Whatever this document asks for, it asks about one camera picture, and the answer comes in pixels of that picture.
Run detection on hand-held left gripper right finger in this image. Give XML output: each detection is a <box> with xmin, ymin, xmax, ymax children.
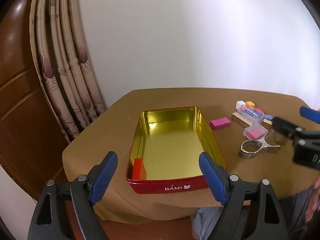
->
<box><xmin>199</xmin><ymin>152</ymin><xmax>288</xmax><ymax>240</ymax></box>

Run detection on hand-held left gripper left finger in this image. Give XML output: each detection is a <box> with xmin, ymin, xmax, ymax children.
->
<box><xmin>27</xmin><ymin>151</ymin><xmax>118</xmax><ymax>240</ymax></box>

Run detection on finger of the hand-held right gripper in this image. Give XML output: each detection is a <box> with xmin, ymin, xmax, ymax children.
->
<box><xmin>272</xmin><ymin>116</ymin><xmax>304</xmax><ymax>137</ymax></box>
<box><xmin>299</xmin><ymin>106</ymin><xmax>320</xmax><ymax>124</ymax></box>

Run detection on clear box red contents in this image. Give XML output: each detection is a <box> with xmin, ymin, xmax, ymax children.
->
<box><xmin>243</xmin><ymin>123</ymin><xmax>268</xmax><ymax>140</ymax></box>

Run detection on clear case of playing cards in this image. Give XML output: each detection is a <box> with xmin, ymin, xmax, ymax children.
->
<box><xmin>236</xmin><ymin>105</ymin><xmax>264</xmax><ymax>122</ymax></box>

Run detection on red tin box gold interior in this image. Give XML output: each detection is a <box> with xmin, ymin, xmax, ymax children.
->
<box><xmin>126</xmin><ymin>106</ymin><xmax>228</xmax><ymax>194</ymax></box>

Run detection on pink rectangular block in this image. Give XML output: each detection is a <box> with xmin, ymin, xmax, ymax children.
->
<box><xmin>209</xmin><ymin>117</ymin><xmax>231</xmax><ymax>131</ymax></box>

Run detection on orange wooden block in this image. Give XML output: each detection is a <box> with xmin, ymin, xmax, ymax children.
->
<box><xmin>130</xmin><ymin>158</ymin><xmax>146</xmax><ymax>180</ymax></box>

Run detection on person's clothing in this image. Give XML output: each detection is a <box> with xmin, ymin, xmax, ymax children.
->
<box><xmin>192</xmin><ymin>185</ymin><xmax>320</xmax><ymax>240</ymax></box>

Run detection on gold rectangular box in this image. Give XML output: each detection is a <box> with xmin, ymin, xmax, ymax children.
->
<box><xmin>231</xmin><ymin>112</ymin><xmax>258</xmax><ymax>128</ymax></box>

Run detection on silver metal bottle opener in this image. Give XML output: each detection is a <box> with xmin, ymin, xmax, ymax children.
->
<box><xmin>240</xmin><ymin>135</ymin><xmax>281</xmax><ymax>159</ymax></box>

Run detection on brown wooden door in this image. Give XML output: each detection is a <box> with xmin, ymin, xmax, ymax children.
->
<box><xmin>0</xmin><ymin>0</ymin><xmax>75</xmax><ymax>200</ymax></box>

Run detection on beige printed curtain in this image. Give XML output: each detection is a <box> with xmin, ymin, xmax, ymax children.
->
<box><xmin>29</xmin><ymin>0</ymin><xmax>108</xmax><ymax>144</ymax></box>

